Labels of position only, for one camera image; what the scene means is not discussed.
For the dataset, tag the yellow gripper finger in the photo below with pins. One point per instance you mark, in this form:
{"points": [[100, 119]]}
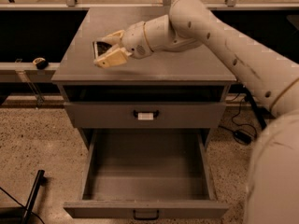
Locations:
{"points": [[114, 38], [111, 57]]}

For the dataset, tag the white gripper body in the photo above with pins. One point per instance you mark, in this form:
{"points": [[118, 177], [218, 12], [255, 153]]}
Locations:
{"points": [[135, 41]]}

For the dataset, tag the dark rxbar chocolate bar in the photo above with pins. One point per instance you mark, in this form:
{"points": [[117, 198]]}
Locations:
{"points": [[100, 48]]}

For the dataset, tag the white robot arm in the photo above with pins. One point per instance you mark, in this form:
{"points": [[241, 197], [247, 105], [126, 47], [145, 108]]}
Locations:
{"points": [[272, 195]]}

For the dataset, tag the grey top drawer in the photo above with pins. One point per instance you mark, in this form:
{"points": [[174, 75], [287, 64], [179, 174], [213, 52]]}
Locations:
{"points": [[130, 115]]}

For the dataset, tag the grey drawer cabinet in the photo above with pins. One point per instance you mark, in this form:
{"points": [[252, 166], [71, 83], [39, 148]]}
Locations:
{"points": [[195, 75]]}

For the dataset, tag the open grey middle drawer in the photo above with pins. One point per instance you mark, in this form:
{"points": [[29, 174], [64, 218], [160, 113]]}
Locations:
{"points": [[146, 175]]}

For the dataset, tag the yellow black tape measure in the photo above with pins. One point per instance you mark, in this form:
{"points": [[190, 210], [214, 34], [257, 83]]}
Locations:
{"points": [[40, 63]]}

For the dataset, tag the black stand leg right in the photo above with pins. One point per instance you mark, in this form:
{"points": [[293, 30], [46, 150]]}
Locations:
{"points": [[255, 109]]}

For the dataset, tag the black bar lower left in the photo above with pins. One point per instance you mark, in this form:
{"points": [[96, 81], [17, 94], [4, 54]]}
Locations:
{"points": [[28, 209]]}

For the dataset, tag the black power adapter with cable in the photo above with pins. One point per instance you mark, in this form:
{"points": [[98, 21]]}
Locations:
{"points": [[243, 133]]}

